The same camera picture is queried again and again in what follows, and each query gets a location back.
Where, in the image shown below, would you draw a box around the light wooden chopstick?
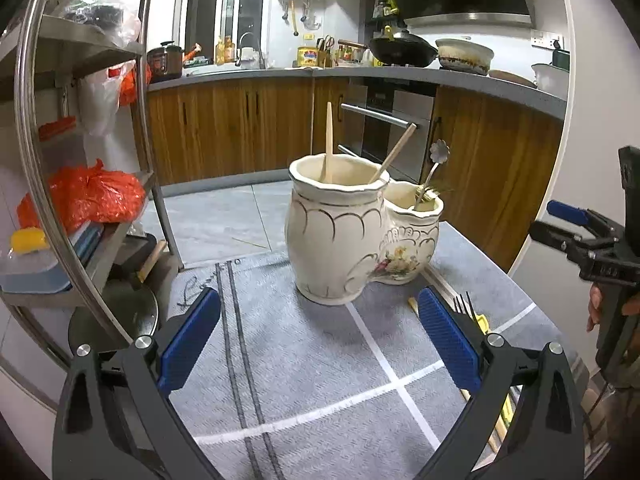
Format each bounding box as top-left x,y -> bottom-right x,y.
321,101 -> 334,183

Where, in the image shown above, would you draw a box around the wooden lower kitchen cabinets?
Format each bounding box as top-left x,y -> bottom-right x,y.
148,77 -> 564,270

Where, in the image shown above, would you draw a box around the chrome kitchen faucet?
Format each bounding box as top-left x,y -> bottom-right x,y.
235,32 -> 258,67

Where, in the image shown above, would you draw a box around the person's right hand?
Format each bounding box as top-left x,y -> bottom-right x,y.
587,283 -> 640,334

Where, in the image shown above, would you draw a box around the black metal fork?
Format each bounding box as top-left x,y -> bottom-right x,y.
452,292 -> 480,327

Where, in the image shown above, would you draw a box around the white bowl on counter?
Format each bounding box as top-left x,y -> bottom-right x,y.
532,63 -> 570,101

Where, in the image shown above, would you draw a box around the flower-ended metal spoon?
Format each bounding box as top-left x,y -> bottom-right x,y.
411,139 -> 450,210

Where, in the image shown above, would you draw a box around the grey table mat white lines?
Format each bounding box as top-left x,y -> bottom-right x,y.
169,224 -> 562,479

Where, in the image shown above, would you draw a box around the yellow object on shelf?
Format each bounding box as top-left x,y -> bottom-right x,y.
10,226 -> 50,255

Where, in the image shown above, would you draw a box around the white ceramic cooking pot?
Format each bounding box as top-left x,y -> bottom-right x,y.
436,38 -> 495,76

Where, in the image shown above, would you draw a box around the metal storage shelf rack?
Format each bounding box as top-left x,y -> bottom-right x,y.
1,0 -> 151,370

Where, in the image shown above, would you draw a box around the orange plastic bag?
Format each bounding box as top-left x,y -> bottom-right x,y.
48,158 -> 145,234

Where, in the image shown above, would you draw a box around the white ceramic double utensil holder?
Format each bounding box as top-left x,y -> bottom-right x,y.
285,154 -> 445,306

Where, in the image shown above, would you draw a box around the stainless built-in oven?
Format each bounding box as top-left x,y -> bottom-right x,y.
337,77 -> 437,183

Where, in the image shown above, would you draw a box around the black wok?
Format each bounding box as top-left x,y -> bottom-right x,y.
369,29 -> 438,67

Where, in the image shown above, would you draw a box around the yellow tin can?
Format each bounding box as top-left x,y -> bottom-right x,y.
296,47 -> 319,67

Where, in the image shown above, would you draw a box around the white plastic bag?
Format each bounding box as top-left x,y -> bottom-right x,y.
78,61 -> 137,136

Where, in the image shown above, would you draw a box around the dark red electric cooker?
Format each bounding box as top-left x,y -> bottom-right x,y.
146,40 -> 183,82

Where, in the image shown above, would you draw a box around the yellow green handled utensil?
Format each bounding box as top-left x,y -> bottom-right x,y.
475,314 -> 490,334

